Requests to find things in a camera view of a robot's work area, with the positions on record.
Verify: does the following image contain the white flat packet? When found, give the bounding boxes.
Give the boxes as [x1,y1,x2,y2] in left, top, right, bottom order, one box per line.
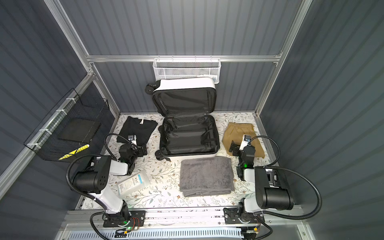
[117,172,150,198]

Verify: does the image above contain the white wire mesh basket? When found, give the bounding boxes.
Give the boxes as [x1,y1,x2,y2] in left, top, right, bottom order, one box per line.
[153,58,222,85]

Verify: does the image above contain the tan shorts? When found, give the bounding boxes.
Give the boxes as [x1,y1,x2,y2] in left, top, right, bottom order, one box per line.
[222,122,266,158]

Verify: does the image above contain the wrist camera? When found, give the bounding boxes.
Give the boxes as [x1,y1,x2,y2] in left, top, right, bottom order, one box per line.
[128,135,137,145]
[239,135,252,151]

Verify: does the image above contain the floral table mat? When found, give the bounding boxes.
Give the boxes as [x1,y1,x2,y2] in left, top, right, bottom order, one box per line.
[80,112,289,210]

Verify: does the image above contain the white hard-shell suitcase black lining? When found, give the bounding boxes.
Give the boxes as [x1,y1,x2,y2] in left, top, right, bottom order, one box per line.
[145,77,220,162]

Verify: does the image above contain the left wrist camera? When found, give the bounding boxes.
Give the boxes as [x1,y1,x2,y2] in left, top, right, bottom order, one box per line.
[128,135,137,145]

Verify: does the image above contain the yellow black striped item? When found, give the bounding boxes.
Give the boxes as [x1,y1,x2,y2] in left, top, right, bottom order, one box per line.
[59,144,90,161]

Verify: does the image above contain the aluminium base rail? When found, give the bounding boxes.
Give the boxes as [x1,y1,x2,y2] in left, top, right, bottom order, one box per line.
[55,206,315,240]

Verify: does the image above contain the black pad in basket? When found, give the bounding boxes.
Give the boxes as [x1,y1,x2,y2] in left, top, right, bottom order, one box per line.
[58,118,101,143]

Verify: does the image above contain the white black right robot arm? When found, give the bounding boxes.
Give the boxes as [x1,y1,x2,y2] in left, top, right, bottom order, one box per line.
[230,144,294,223]

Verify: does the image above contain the black left corrugated cable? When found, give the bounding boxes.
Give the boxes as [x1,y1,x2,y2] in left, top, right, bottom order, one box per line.
[65,133,139,240]

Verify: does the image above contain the black wire mesh basket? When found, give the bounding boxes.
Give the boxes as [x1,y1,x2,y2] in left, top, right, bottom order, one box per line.
[24,92,114,163]

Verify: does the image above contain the black right corrugated cable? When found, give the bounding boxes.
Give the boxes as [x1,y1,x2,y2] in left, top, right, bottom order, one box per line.
[248,135,323,240]

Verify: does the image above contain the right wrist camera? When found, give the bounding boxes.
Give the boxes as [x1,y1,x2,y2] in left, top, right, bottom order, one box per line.
[239,135,252,151]

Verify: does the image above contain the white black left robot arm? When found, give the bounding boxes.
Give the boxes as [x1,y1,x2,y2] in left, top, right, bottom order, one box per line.
[66,154,150,230]

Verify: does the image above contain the black corrugated cable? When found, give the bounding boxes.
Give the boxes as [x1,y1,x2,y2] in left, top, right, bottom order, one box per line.
[65,133,139,240]
[248,135,323,240]

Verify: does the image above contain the grey towel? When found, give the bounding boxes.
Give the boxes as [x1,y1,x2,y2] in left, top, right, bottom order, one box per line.
[179,156,235,197]

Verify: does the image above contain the black folded t-shirt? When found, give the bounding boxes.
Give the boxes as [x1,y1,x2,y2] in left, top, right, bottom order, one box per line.
[119,117,158,146]

